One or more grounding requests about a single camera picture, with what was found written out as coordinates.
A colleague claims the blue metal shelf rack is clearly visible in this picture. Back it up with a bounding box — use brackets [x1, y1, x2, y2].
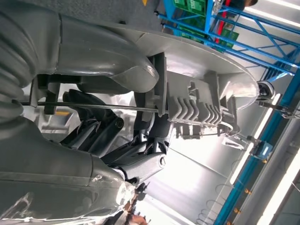
[156, 0, 300, 77]

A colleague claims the green plastic crate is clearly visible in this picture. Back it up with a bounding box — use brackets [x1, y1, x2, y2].
[173, 0, 207, 16]
[180, 18, 240, 50]

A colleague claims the blue overhead beam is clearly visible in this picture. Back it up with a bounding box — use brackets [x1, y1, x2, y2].
[213, 68, 300, 225]

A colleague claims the ceiling light strip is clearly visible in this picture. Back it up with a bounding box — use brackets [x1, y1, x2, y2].
[256, 155, 300, 225]
[230, 93, 282, 186]
[243, 0, 300, 29]

